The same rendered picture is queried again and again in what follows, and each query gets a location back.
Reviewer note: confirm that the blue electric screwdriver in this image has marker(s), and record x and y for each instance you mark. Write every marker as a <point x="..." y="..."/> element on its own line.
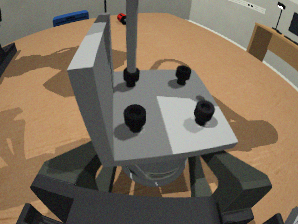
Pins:
<point x="131" y="33"/>

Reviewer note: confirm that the red screwdriver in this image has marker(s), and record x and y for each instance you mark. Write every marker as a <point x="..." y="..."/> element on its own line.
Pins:
<point x="122" y="17"/>

